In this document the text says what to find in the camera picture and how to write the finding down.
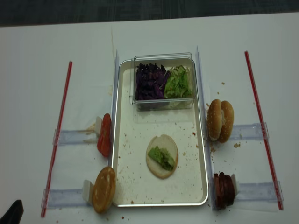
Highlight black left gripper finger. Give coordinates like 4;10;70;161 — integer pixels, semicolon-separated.
0;199;24;224

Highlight green lettuce piece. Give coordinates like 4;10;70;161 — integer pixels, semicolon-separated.
148;146;175;171

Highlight tomato slices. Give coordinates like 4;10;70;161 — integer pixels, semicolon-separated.
97;113;111;157

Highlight white block behind tomato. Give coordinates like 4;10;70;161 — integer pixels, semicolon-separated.
94;116;102;138

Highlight sliced meat patties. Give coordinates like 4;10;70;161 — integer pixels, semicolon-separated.
213;172;235;210

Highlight green lettuce pile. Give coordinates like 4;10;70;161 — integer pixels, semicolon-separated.
164;65;193;98

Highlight white block behind meat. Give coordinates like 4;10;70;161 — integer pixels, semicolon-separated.
230;174;240;196

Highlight white block behind bun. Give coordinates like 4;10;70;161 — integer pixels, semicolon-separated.
82;180;93;205

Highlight left red strip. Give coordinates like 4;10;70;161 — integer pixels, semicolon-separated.
41;61;73;218

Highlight red strip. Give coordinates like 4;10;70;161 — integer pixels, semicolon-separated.
41;61;73;218
244;51;284;210

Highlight top bun left side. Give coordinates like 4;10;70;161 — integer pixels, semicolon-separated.
92;167;116;213

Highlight white metal tray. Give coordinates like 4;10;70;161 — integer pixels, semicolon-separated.
111;55;208;207

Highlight bottom bun slice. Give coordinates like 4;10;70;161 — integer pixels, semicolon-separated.
146;134;178;179

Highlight purple cabbage shreds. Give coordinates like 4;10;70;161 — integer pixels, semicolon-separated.
135;63;170;100

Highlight clear plastic salad container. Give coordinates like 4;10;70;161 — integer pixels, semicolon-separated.
131;52;197;111

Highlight sesame bun left piece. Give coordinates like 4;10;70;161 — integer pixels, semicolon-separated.
207;99;222;141

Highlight sesame bun piece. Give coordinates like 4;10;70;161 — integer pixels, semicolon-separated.
207;99;222;141
218;101;234;143

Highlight sesame bun right piece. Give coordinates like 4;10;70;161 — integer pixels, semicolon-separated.
218;101;234;143

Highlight right red strip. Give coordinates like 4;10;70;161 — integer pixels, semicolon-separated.
244;51;284;210

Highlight lower left clear rail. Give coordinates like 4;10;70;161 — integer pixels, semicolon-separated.
41;189;90;209

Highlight clear rail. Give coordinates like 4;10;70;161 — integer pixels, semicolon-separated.
53;129;98;146
41;189;90;209
229;122;269;140
235;181;284;202

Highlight upper left clear rail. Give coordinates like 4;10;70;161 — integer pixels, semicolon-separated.
53;129;98;146

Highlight upper right clear rail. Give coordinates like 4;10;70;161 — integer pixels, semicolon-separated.
229;122;269;140

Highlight lower right clear rail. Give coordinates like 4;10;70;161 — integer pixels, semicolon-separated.
235;181;284;202

